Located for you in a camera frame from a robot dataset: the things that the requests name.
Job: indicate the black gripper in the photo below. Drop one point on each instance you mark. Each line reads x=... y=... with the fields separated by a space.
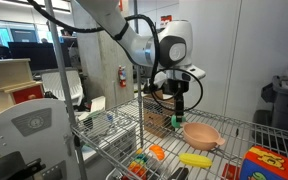
x=179 y=86

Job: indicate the green ball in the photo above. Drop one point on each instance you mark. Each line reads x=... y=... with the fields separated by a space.
x=175 y=123

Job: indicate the black flat object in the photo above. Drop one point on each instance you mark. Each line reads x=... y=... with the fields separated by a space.
x=180 y=174

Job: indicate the cardboard box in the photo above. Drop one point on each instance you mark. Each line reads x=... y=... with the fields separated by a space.
x=155 y=121

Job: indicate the metal rack pole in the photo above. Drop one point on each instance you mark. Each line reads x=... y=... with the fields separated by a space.
x=61 y=66
x=139 y=100

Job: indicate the yellow toy corn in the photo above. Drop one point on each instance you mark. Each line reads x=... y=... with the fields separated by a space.
x=195 y=160

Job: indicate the red fire extinguisher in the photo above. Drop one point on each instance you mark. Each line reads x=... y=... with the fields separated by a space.
x=122 y=77

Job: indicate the white appliance under shelf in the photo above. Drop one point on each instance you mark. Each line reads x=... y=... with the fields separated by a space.
x=124 y=140

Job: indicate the rainbow stacking toy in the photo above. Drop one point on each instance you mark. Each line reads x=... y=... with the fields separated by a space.
x=138 y=165

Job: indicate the white paper box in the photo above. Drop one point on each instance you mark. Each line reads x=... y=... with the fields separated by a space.
x=98 y=104

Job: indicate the red white poster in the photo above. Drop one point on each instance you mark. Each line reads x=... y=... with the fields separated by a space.
x=165 y=19

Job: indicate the colourful plush cube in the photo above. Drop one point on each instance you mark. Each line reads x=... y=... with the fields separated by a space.
x=267 y=166

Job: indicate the white slatted chair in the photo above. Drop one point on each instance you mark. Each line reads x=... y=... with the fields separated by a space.
x=55 y=85

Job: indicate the person with dark hair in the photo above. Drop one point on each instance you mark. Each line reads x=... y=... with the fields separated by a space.
x=67 y=32

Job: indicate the white robot control box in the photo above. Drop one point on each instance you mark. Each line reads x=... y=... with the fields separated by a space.
x=44 y=143

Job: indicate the black computer monitor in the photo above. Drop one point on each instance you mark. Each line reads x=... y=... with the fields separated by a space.
x=37 y=55

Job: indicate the wooden toy cabinet red drawer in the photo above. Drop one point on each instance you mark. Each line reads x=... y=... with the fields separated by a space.
x=7 y=75

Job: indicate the black clamp bracket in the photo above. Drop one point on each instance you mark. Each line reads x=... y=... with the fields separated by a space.
x=7 y=166

